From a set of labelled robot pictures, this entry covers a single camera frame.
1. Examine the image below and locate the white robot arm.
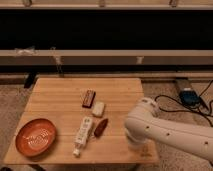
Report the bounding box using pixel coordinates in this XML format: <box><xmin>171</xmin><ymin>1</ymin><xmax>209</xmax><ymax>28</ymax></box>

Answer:
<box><xmin>124</xmin><ymin>97</ymin><xmax>213</xmax><ymax>162</ymax></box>

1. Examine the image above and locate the orange ceramic bowl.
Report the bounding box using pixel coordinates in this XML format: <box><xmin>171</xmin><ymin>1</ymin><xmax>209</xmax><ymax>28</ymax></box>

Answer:
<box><xmin>15</xmin><ymin>118</ymin><xmax>57</xmax><ymax>157</ymax></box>

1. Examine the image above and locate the dark red rectangular box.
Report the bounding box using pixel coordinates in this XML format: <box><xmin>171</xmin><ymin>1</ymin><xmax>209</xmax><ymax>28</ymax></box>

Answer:
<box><xmin>82</xmin><ymin>90</ymin><xmax>96</xmax><ymax>108</ymax></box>

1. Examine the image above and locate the white sponge block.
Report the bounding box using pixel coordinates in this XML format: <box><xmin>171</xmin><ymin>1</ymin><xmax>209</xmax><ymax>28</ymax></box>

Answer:
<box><xmin>92</xmin><ymin>101</ymin><xmax>105</xmax><ymax>117</ymax></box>

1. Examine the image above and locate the brown oval object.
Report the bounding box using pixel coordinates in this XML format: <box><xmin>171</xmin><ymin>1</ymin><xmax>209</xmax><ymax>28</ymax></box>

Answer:
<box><xmin>94</xmin><ymin>119</ymin><xmax>108</xmax><ymax>138</ymax></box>

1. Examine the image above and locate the wooden table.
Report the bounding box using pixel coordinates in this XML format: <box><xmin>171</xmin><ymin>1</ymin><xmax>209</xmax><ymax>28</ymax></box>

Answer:
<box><xmin>4</xmin><ymin>78</ymin><xmax>158</xmax><ymax>164</ymax></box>

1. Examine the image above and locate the white remote controller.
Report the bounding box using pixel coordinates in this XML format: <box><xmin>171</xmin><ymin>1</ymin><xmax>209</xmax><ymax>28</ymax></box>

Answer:
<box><xmin>73</xmin><ymin>117</ymin><xmax>94</xmax><ymax>157</ymax></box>

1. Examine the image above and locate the blue device on floor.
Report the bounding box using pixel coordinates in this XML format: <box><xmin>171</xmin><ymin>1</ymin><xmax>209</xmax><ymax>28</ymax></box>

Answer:
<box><xmin>179</xmin><ymin>88</ymin><xmax>200</xmax><ymax>106</ymax></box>

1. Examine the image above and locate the black cable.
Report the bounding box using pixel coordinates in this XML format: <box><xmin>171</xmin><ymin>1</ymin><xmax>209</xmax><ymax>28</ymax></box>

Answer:
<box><xmin>154</xmin><ymin>79</ymin><xmax>213</xmax><ymax>128</ymax></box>

